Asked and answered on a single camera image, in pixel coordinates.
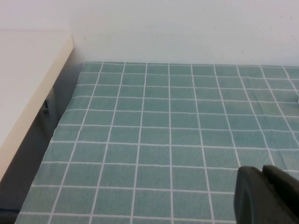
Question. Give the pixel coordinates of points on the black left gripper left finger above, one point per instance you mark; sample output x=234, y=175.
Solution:
x=252, y=200

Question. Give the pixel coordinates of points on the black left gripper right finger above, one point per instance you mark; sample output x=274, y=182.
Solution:
x=287, y=196

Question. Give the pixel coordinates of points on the green checked tablecloth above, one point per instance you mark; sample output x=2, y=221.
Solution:
x=163, y=128

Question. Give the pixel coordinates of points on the white side table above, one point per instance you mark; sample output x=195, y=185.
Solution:
x=23, y=81

